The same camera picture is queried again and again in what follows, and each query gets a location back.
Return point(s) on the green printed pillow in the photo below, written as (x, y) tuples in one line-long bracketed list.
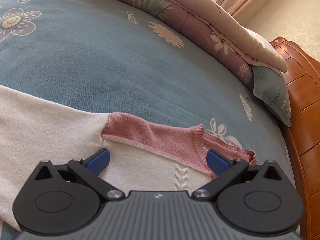
[(272, 92)]

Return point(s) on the pink and cream knit sweater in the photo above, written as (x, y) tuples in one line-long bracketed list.
[(50, 135)]

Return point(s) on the wooden headboard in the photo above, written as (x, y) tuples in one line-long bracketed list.
[(305, 120)]

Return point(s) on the pink floral quilt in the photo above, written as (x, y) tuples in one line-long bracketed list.
[(190, 22)]

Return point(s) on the blue floral bed sheet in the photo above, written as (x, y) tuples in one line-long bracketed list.
[(100, 55)]

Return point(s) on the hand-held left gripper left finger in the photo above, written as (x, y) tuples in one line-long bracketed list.
[(98, 161)]

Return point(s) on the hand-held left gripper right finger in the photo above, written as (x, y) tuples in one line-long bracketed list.
[(217, 162)]

